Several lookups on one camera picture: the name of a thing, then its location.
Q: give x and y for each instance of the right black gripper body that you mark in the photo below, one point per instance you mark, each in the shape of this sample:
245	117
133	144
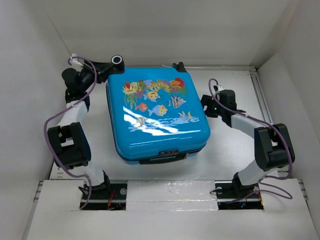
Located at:
221	109

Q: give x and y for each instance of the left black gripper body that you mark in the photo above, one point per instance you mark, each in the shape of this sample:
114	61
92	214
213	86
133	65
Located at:
87	77

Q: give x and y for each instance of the blue kids suitcase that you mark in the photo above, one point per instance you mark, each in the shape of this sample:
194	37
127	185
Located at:
155	112

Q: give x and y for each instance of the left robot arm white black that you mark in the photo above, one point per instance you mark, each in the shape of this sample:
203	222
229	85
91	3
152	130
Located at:
64	133

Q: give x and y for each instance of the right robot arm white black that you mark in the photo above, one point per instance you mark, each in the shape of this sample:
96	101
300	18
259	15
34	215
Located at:
273	147

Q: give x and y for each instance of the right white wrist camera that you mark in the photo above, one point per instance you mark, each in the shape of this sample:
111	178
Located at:
218	88

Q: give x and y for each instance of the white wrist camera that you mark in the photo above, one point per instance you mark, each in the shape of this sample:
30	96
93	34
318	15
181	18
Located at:
218	88
74	62

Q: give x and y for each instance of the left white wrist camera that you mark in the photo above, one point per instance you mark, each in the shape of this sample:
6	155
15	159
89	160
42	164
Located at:
74	62

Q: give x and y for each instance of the aluminium frame rail right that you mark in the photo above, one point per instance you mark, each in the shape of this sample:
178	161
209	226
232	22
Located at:
262	102

